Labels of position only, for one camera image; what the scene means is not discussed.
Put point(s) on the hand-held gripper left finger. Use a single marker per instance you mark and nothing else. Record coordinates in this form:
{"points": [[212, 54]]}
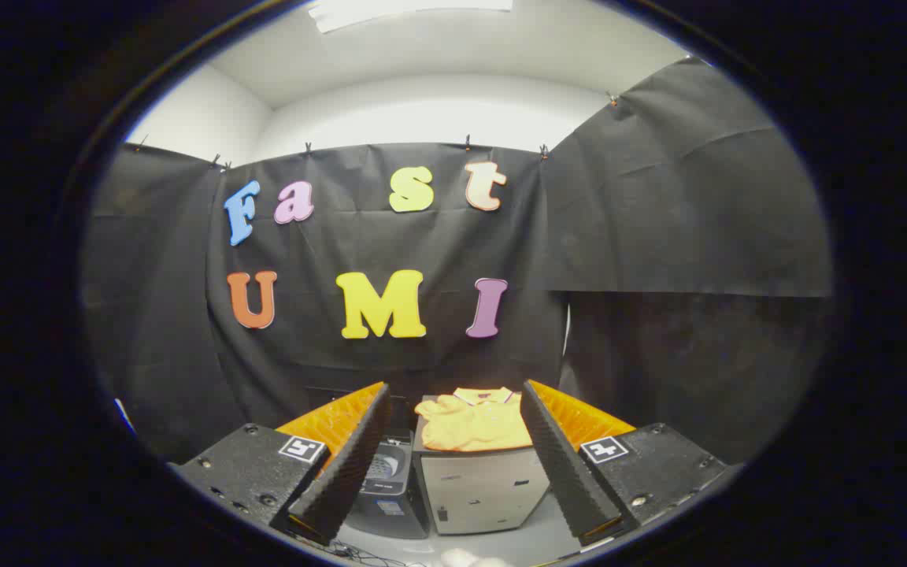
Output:
{"points": [[347, 465]]}

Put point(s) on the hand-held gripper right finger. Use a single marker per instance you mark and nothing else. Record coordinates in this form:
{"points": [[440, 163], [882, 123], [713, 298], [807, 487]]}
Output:
{"points": [[560, 465]]}

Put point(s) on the dark grey washing machine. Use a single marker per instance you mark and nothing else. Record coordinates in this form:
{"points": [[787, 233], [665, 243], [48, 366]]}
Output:
{"points": [[386, 480]]}

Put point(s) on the orange polo shirt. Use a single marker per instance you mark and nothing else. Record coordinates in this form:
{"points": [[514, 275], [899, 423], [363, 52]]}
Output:
{"points": [[473, 425]]}

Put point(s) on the grey cabinet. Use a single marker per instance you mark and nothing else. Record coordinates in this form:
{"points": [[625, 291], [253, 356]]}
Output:
{"points": [[485, 488]]}

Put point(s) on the ceiling light panel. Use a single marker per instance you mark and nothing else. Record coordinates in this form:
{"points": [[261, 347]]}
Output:
{"points": [[406, 12]]}

